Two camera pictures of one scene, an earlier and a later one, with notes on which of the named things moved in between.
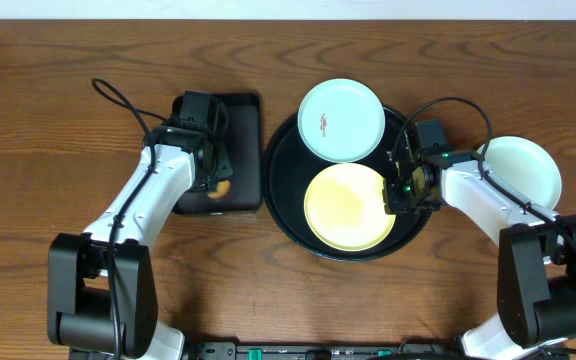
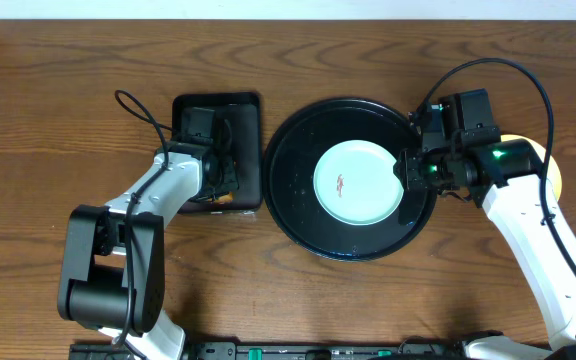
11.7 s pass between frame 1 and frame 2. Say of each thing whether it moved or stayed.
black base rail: stayed
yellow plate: moved
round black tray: stayed
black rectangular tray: stayed
